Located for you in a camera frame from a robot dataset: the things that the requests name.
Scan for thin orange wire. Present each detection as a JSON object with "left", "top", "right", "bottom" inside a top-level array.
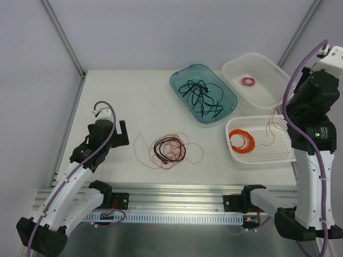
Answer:
[{"left": 256, "top": 77, "right": 298, "bottom": 148}]

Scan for thin pink red wire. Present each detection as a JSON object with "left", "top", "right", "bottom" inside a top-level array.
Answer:
[{"left": 133, "top": 132, "right": 204, "bottom": 171}]

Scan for black cable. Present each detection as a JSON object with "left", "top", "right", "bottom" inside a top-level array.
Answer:
[{"left": 153, "top": 137, "right": 186, "bottom": 164}]

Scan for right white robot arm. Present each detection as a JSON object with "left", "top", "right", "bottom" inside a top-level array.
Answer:
[{"left": 240, "top": 70, "right": 342, "bottom": 241}]

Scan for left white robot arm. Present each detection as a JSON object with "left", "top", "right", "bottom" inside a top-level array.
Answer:
[{"left": 16, "top": 119, "right": 129, "bottom": 256}]

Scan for white solid plastic basket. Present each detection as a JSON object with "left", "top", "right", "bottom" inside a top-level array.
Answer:
[{"left": 222, "top": 53, "right": 290, "bottom": 116}]

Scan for white perforated plastic basket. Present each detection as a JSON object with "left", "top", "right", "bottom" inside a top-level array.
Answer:
[{"left": 226, "top": 115, "right": 295, "bottom": 164}]

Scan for teal transparent plastic tray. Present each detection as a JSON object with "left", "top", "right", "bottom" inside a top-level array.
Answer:
[{"left": 169, "top": 64, "right": 238, "bottom": 124}]

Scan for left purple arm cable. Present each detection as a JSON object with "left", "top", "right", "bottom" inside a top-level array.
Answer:
[{"left": 25, "top": 100, "right": 126, "bottom": 257}]

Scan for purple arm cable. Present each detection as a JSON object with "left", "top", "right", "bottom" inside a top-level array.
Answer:
[
  {"left": 242, "top": 39, "right": 332, "bottom": 257},
  {"left": 25, "top": 100, "right": 126, "bottom": 257}
]

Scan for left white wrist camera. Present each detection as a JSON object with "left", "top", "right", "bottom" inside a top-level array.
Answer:
[{"left": 93, "top": 107, "right": 113, "bottom": 122}]

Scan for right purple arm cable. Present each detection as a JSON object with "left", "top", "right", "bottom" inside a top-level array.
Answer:
[{"left": 242, "top": 39, "right": 332, "bottom": 257}]

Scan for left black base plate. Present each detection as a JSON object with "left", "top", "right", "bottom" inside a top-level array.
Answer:
[{"left": 99, "top": 192, "right": 130, "bottom": 210}]

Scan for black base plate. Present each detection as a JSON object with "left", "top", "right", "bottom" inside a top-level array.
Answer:
[
  {"left": 222, "top": 195, "right": 259, "bottom": 214},
  {"left": 99, "top": 192, "right": 130, "bottom": 210}
]

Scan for aluminium mounting rail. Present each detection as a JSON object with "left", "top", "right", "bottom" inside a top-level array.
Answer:
[{"left": 33, "top": 182, "right": 322, "bottom": 216}]

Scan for orange wire coil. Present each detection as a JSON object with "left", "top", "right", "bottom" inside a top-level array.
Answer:
[{"left": 229, "top": 128, "right": 255, "bottom": 154}]

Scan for black cables in tray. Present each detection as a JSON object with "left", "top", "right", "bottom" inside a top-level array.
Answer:
[{"left": 178, "top": 79, "right": 225, "bottom": 118}]

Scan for white slotted cable duct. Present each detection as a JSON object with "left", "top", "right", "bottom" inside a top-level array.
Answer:
[{"left": 84, "top": 211, "right": 243, "bottom": 225}]

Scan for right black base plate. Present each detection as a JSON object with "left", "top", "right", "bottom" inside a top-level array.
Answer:
[{"left": 222, "top": 195, "right": 259, "bottom": 214}]

